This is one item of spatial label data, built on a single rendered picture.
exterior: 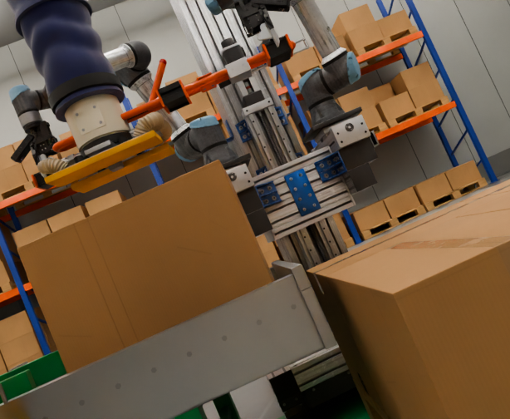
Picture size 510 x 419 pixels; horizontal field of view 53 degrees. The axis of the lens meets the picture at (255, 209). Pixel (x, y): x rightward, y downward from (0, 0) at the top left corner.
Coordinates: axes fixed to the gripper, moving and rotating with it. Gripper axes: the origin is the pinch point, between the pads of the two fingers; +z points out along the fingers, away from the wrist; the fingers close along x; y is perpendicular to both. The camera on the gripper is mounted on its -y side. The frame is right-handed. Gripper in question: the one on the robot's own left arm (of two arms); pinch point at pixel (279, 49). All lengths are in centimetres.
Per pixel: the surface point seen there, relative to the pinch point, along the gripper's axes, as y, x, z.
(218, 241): 39, 19, 48
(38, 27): 64, 11, -31
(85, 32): 52, 7, -27
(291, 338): 30, 33, 77
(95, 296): 75, 20, 48
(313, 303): 22, 32, 71
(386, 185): -213, -884, 46
